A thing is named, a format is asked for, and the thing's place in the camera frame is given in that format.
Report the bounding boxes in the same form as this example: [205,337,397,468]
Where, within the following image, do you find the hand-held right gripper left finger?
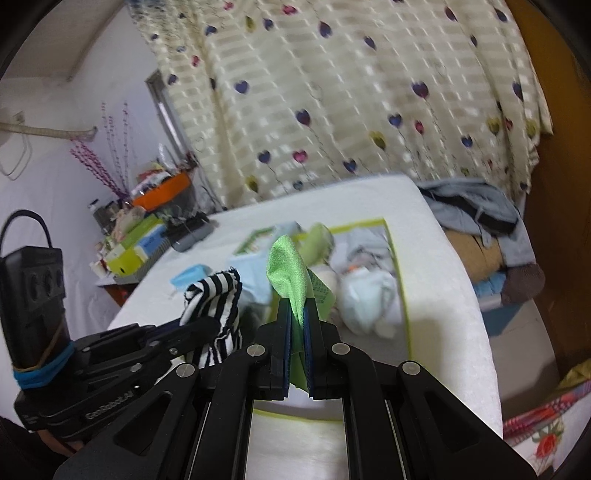
[53,298,291,480]

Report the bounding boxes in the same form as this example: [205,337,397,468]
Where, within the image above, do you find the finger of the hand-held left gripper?
[134,318,223,382]
[74,322,186,357]

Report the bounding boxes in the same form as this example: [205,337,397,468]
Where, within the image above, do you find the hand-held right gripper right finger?
[302,298,550,480]

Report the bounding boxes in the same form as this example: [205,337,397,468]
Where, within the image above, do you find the black and white striped sock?
[179,270,244,370]

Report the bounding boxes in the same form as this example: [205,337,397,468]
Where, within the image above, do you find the bright green sock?
[267,235,308,325]

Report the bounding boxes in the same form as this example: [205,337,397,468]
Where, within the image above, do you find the white socks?
[337,268,403,341]

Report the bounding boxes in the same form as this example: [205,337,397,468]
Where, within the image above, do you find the white box with lime edge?
[233,217,414,423]

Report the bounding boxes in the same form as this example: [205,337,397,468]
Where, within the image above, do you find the light blue small pack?
[170,263,214,292]

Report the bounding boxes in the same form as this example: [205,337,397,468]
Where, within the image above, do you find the cream sock with green tag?
[307,265,343,325]

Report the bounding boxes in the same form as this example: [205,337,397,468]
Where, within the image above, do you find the light blue wet wipes pack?
[228,222,302,302]

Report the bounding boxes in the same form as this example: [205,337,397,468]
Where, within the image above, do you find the green cardboard box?
[105,217,168,278]

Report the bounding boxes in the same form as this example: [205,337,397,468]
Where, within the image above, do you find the black and grey device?
[164,212,218,253]

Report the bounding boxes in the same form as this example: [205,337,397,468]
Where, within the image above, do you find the light green sock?
[298,223,334,267]

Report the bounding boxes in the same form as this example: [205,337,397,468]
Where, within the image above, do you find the decorative purple branches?
[69,102,134,200]

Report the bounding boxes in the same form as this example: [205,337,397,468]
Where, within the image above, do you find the orange tray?
[131,173,191,211]

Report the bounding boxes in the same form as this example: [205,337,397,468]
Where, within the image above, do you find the pile of grey clothes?
[418,180,537,269]

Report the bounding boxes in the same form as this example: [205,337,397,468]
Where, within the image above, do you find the brown sock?
[501,264,546,304]

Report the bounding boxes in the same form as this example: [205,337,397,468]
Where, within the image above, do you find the colourful floral cloth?
[501,378,583,463]

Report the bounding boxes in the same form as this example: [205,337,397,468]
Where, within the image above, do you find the cream curtain with hearts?
[124,0,555,213]

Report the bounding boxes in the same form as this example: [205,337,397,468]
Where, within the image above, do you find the white wire hanger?
[0,133,31,180]

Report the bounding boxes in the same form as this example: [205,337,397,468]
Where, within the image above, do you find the cream wall pipe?
[0,108,99,140]

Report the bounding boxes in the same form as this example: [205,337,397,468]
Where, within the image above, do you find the window frame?
[145,69,200,172]

